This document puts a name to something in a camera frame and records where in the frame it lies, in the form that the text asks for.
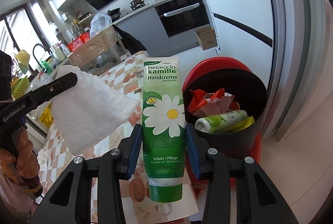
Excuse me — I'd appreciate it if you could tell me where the white cloth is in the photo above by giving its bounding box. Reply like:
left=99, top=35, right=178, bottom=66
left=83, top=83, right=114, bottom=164
left=51, top=65, right=140, bottom=156

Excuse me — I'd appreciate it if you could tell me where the green hand cream tube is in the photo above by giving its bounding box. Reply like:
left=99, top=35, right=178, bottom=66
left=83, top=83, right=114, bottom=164
left=142, top=57, right=186, bottom=203

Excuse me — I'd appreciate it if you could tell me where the yellow foam fruit net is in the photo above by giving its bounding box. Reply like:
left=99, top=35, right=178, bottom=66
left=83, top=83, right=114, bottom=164
left=235, top=116, right=255, bottom=132

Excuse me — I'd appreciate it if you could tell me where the light green lotion bottle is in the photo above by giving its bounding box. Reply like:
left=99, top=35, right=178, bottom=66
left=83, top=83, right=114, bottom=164
left=195, top=110, right=248, bottom=134

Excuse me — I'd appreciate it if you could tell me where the red plastic bag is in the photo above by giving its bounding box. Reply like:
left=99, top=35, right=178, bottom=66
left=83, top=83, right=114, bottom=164
left=187, top=88, right=240, bottom=118

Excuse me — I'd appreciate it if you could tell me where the black kitchen faucet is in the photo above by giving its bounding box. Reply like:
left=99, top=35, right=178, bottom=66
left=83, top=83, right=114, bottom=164
left=32, top=43, right=53, bottom=74

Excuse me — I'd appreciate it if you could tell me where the black trash bin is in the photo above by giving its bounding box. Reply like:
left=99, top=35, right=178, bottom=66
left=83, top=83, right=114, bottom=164
left=183, top=68, right=269, bottom=162

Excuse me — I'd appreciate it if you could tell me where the person's left hand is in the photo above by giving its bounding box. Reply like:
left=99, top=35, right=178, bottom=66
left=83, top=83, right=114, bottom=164
left=1, top=126, right=40, bottom=184

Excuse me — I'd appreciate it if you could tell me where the gold foil bag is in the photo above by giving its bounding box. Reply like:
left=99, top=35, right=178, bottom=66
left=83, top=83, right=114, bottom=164
left=38, top=103, right=53, bottom=128

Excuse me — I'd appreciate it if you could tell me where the clear plastic bag by window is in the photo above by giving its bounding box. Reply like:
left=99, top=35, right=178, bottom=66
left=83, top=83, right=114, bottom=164
left=27, top=71, right=53, bottom=92

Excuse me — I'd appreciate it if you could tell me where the red plastic stool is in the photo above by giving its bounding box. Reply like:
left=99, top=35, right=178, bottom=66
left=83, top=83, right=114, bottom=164
left=181, top=56, right=262, bottom=188

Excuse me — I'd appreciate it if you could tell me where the patterned checkered tablecloth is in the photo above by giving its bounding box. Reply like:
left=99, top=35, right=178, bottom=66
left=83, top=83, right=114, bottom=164
left=36, top=50, right=201, bottom=224

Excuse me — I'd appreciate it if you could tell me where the red plastic basket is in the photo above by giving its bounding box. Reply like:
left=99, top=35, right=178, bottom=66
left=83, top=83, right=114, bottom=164
left=67, top=32, right=90, bottom=52

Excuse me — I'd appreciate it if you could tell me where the clear plastic bag on counter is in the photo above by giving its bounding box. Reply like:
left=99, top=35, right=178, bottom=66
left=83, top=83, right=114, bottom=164
left=89, top=12, right=112, bottom=38

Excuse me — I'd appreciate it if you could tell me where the cardboard box on floor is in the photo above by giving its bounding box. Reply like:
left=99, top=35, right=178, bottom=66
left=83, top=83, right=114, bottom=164
left=195, top=26, right=217, bottom=51

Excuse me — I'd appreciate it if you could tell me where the black cooking pot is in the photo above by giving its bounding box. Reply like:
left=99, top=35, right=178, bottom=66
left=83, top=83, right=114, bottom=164
left=130, top=0, right=145, bottom=11

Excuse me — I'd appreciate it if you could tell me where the black built-in oven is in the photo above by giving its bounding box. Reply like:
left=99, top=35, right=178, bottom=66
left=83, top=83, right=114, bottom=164
left=155, top=0, right=210, bottom=38

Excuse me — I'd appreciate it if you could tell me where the white refrigerator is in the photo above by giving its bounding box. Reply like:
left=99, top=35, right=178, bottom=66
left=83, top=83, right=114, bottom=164
left=207, top=0, right=274, bottom=84

